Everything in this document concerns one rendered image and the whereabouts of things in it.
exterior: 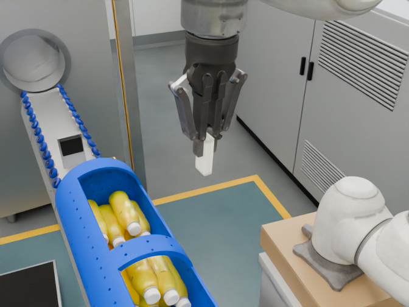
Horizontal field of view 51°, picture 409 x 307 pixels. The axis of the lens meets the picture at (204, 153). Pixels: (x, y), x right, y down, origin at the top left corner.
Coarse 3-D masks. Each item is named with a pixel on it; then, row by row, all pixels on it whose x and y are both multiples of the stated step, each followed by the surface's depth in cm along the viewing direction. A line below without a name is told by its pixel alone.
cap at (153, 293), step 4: (148, 292) 106; (152, 292) 106; (156, 292) 106; (144, 296) 107; (148, 296) 105; (152, 296) 106; (156, 296) 106; (160, 296) 107; (148, 300) 106; (152, 300) 107; (156, 300) 107
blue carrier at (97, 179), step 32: (96, 160) 139; (64, 192) 133; (96, 192) 146; (128, 192) 153; (64, 224) 130; (96, 224) 116; (160, 224) 135; (96, 256) 110; (128, 256) 105; (96, 288) 105; (192, 288) 119
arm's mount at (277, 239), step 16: (272, 224) 136; (288, 224) 136; (272, 240) 130; (288, 240) 130; (304, 240) 131; (272, 256) 132; (288, 256) 125; (288, 272) 124; (304, 272) 120; (304, 288) 116; (320, 288) 115; (352, 288) 116; (368, 288) 116; (304, 304) 118; (320, 304) 111; (336, 304) 111; (352, 304) 112; (368, 304) 112; (384, 304) 115; (400, 304) 119
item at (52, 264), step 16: (16, 272) 237; (32, 272) 237; (48, 272) 237; (0, 288) 228; (16, 288) 228; (32, 288) 228; (48, 288) 228; (0, 304) 220; (16, 304) 220; (32, 304) 220; (48, 304) 220
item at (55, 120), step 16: (32, 96) 244; (48, 96) 244; (48, 112) 228; (64, 112) 228; (48, 128) 215; (64, 128) 215; (32, 144) 216; (48, 144) 202; (64, 176) 182; (48, 192) 186; (64, 240) 163; (80, 288) 144
